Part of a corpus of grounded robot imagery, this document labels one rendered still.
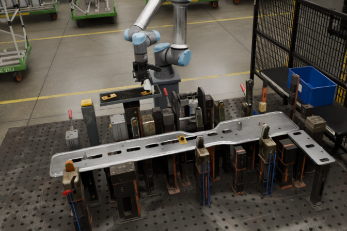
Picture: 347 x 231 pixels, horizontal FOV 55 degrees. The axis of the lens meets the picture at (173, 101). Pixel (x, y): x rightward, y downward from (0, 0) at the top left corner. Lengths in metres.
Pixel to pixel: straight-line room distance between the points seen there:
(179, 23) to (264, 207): 1.19
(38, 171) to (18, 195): 0.21
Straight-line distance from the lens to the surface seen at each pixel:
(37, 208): 2.12
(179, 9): 2.16
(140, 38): 1.87
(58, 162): 1.88
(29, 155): 2.55
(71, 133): 1.97
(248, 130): 1.96
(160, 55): 2.28
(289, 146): 1.91
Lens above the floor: 2.09
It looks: 29 degrees down
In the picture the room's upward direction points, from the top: 4 degrees counter-clockwise
